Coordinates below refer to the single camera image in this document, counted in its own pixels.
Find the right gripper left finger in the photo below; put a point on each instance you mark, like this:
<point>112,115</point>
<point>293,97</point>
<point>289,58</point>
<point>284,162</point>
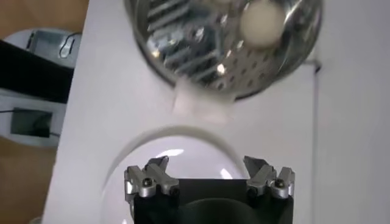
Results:
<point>152,179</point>

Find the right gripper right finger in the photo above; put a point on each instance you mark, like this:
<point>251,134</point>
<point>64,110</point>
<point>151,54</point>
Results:
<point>265,179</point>

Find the white steamed baozi bun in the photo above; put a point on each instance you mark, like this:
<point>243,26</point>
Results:
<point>262,24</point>

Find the white and black robot base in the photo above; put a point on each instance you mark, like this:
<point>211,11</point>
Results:
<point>30,76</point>

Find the stainless steel steamer basket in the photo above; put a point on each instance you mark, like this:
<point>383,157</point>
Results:
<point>189,45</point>

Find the white round plate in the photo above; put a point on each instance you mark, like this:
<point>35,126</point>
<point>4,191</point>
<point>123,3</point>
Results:
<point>182,152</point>

